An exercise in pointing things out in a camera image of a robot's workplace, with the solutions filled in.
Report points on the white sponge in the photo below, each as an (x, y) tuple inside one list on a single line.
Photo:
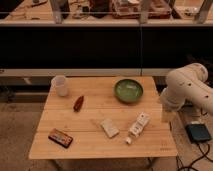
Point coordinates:
[(110, 129)]

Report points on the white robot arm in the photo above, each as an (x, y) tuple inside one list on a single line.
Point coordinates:
[(187, 83)]

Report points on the green ceramic bowl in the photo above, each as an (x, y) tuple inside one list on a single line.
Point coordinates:
[(128, 90)]

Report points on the wooden folding table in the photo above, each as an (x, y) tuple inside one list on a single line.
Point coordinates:
[(89, 139)]

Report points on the brown oblong object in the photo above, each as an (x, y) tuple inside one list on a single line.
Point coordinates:
[(78, 104)]

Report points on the white plastic bottle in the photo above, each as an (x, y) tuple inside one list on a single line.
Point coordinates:
[(137, 127)]

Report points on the orange and black box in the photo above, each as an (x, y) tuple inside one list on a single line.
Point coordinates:
[(60, 138)]

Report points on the black foot pedal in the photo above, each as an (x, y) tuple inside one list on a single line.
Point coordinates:
[(198, 133)]

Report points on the long workbench shelf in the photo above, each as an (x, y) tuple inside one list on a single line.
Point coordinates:
[(106, 13)]

